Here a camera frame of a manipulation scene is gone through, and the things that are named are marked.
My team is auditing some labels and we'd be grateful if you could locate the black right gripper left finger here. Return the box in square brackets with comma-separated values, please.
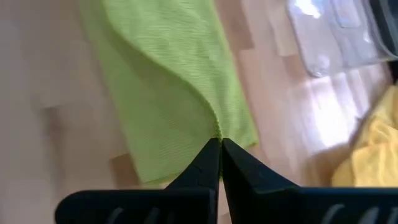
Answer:
[54, 138, 222, 224]

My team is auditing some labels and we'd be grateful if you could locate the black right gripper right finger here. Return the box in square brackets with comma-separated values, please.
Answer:
[221, 138, 398, 224]

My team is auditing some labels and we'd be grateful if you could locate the green microfiber towel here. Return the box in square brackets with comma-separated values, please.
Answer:
[79, 0, 259, 184]

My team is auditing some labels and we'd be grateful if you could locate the yellow microfiber towel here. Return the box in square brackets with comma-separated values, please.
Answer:
[331, 85, 398, 188]

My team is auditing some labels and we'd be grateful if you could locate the clear plastic bin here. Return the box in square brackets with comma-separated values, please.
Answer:
[285, 0, 398, 78]

